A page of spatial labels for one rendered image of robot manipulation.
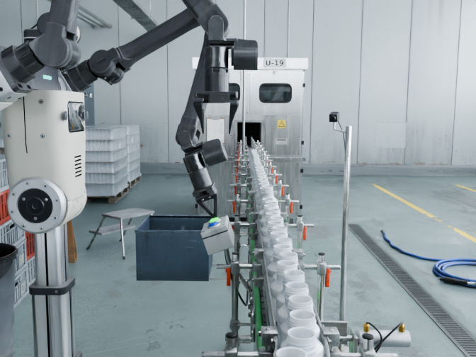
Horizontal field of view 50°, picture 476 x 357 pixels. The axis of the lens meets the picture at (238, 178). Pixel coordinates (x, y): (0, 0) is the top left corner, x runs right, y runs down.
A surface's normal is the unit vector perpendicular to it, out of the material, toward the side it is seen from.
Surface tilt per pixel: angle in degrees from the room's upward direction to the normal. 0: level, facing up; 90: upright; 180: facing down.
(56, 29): 91
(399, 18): 90
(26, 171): 101
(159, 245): 90
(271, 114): 90
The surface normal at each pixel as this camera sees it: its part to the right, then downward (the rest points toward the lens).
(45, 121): 0.07, 0.13
